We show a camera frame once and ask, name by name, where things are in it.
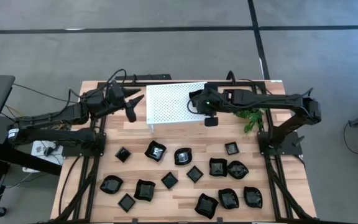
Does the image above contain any thin black floor cable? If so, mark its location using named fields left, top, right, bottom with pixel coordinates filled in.
left=12, top=82, right=80, bottom=103

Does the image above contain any looped black floor cable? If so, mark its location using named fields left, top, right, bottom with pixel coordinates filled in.
left=342, top=120, right=358, bottom=156

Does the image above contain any white perforated metal shelf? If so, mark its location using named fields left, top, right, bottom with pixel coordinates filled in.
left=145, top=82, right=209, bottom=134

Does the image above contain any wavy square black plate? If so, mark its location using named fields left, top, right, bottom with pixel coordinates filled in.
left=133, top=179, right=157, bottom=202
left=194, top=193, right=219, bottom=220
left=173, top=147, right=193, bottom=166
left=144, top=140, right=167, bottom=162
left=209, top=157, right=228, bottom=177

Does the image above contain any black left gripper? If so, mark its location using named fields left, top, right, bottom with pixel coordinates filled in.
left=106, top=80, right=145, bottom=113

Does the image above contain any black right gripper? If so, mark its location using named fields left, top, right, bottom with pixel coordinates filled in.
left=189, top=82, right=229, bottom=117

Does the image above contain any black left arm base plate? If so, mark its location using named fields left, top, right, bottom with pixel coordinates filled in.
left=62, top=133, right=107, bottom=157

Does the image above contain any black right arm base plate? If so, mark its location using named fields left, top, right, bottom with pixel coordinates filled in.
left=257, top=130, right=303, bottom=156

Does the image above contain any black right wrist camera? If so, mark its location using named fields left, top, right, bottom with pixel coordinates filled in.
left=204, top=115, right=219, bottom=127

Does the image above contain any black power bar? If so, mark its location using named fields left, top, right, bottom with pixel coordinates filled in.
left=115, top=73, right=172, bottom=81

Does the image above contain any black desk leg frame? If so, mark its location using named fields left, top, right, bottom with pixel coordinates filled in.
left=0, top=146, right=63, bottom=215

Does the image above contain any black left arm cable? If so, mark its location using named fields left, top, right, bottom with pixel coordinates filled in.
left=68, top=68, right=127, bottom=105

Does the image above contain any small square black plate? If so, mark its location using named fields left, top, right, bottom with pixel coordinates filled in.
left=117, top=193, right=137, bottom=213
left=224, top=141, right=240, bottom=156
left=186, top=165, right=204, bottom=184
left=160, top=171, right=179, bottom=190
left=114, top=146, right=132, bottom=164

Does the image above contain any leaf shaped black plate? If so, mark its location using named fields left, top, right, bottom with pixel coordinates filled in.
left=243, top=186, right=264, bottom=209
left=218, top=188, right=240, bottom=210
left=99, top=174, right=124, bottom=195
left=226, top=160, right=250, bottom=180

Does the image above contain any green leafy plant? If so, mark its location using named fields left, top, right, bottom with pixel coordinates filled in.
left=233, top=107, right=265, bottom=134

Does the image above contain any black aluminium table frame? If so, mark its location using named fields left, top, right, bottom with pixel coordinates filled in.
left=53, top=79, right=316, bottom=224

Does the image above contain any white power strip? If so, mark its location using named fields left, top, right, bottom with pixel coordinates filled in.
left=22, top=141, right=65, bottom=174

